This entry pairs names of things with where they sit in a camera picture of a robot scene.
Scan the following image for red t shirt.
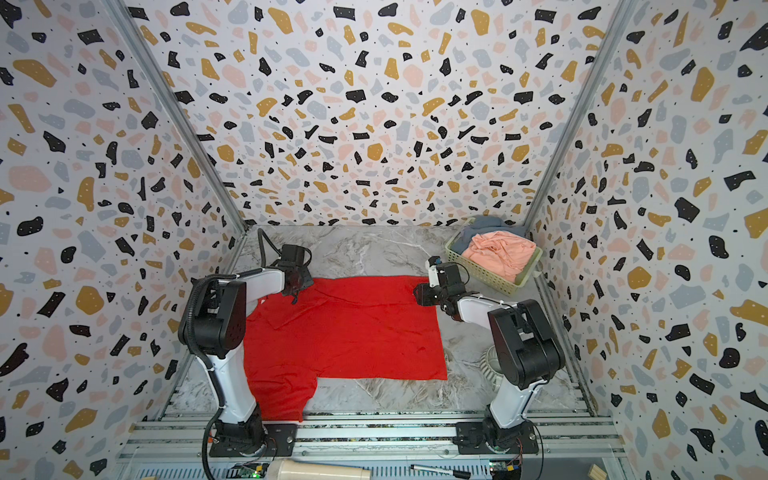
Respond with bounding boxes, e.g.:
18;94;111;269
244;276;447;421

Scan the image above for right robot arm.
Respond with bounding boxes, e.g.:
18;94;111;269
414;256;565;455

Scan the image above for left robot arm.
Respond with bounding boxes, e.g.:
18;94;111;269
178;244;313;456

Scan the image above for pale green plastic basket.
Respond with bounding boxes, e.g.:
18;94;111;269
445;219;543;295

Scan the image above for pink t shirt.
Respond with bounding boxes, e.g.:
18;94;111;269
462;231;536;282

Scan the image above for grey-blue t shirt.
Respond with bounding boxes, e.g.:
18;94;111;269
449;216;524;255

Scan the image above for black marker pen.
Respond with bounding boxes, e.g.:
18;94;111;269
410;464;472;480

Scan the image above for beige cylinder roll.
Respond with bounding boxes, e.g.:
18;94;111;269
265;459;372;480

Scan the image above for green circuit board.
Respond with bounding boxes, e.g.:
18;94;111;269
227;462;269;479

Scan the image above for small wooden block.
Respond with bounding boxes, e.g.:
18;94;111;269
587;464;608;480

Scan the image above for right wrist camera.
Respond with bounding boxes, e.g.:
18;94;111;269
426;255;442;277

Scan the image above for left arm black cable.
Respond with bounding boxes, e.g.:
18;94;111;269
179;227;283;480

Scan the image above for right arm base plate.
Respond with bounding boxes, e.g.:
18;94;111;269
452;419;539;455

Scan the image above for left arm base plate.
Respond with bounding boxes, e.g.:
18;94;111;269
209;423;298;459

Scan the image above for aluminium rail frame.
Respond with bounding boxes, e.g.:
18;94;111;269
115;410;634;479

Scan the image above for left aluminium corner post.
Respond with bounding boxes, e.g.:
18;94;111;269
103;0;248;236

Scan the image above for aluminium corner post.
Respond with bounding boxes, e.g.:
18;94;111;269
103;0;248;236
520;0;638;235

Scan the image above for right aluminium corner post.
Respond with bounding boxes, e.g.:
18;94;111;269
520;0;638;235

